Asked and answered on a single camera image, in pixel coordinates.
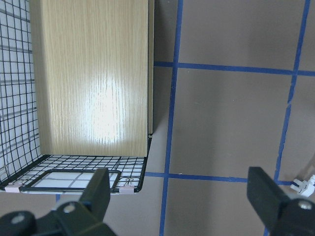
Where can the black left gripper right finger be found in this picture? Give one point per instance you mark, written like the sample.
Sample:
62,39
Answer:
266,197

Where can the grid-patterned wooden storage box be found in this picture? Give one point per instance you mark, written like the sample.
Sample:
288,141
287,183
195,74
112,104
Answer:
76,93

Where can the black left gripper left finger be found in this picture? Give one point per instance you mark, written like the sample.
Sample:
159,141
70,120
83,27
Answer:
96,196

